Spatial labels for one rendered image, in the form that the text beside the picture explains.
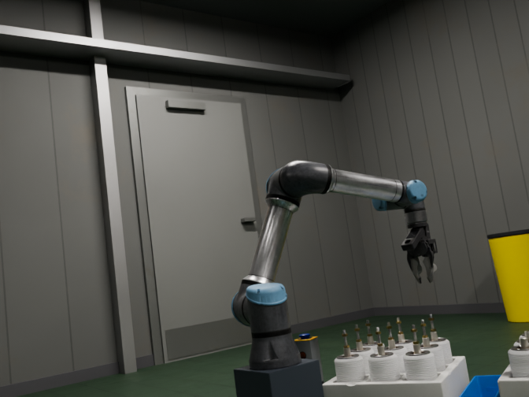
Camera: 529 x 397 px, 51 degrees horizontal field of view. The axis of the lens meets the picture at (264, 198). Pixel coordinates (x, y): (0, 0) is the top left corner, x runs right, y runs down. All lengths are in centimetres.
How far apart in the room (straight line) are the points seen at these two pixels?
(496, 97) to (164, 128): 268
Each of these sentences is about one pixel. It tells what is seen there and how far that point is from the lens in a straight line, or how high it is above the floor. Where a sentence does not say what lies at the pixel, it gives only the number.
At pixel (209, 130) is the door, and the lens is 480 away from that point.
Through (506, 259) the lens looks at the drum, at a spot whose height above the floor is 43.
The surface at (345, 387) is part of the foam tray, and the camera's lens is 188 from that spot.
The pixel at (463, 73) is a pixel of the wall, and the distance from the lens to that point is 504.
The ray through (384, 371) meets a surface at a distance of 186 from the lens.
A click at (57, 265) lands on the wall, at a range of 414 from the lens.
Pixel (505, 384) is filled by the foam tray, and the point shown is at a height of 17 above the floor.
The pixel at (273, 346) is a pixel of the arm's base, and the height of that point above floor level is 36.
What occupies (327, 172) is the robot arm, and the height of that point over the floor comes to 84.
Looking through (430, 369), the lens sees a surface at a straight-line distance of 183.
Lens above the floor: 56
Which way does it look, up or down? 8 degrees up
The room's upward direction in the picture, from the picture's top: 8 degrees counter-clockwise
